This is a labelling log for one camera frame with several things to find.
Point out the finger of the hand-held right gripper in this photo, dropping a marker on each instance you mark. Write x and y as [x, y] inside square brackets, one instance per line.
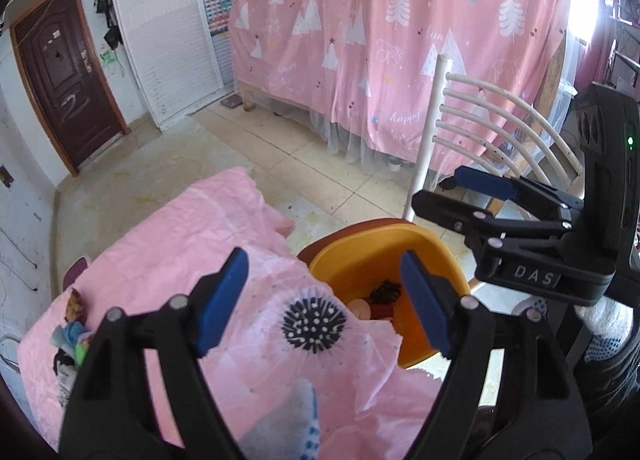
[485, 183]
[450, 212]

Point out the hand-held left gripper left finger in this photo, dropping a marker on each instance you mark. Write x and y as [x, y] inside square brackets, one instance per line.
[225, 300]

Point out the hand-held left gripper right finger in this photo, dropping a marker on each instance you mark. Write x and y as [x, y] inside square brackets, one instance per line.
[425, 305]

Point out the orange plastic basin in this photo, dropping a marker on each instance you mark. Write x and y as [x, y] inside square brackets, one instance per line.
[350, 260]

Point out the person's right forearm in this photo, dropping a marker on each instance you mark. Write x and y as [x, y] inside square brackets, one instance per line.
[615, 390]

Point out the person's right hand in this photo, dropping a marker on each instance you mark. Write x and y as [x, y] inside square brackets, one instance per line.
[602, 327]

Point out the person's left hand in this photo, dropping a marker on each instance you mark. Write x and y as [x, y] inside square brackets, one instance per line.
[292, 425]

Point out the black hair scrunchie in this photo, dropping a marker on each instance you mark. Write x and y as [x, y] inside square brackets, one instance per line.
[386, 290]

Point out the red packet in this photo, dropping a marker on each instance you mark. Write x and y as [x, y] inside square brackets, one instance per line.
[382, 312]

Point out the pale round disc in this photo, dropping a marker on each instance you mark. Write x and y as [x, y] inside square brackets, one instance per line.
[359, 309]

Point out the pink tablecloth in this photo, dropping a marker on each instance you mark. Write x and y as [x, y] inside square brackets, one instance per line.
[190, 240]

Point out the white cup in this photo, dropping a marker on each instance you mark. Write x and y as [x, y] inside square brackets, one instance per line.
[395, 165]

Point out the white slatted chair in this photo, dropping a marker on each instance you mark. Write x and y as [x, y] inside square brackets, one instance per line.
[432, 115]

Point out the white mesh bed net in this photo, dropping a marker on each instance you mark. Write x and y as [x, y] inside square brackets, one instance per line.
[340, 135]

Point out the pink tree print bed curtain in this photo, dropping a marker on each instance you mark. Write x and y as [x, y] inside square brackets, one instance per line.
[400, 65]

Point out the purple stool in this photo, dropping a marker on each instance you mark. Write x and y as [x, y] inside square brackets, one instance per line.
[75, 271]

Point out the dark pink window curtain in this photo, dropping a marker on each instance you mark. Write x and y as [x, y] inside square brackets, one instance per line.
[595, 60]

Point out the black white wrapper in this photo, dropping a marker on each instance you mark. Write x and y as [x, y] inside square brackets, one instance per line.
[65, 377]

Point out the floor scale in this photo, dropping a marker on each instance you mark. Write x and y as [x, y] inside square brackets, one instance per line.
[232, 101]

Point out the white louvred wardrobe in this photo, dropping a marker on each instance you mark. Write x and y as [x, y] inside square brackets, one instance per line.
[165, 40]

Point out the brown door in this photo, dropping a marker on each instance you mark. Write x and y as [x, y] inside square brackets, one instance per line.
[65, 80]

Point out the black hanging bags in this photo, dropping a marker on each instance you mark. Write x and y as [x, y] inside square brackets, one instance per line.
[107, 10]

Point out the wooden bed frame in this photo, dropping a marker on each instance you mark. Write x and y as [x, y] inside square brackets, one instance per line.
[246, 96]

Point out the open wall junction box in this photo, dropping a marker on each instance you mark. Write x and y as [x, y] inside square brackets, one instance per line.
[5, 174]

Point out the green wall sticker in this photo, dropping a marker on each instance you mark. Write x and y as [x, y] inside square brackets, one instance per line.
[107, 58]

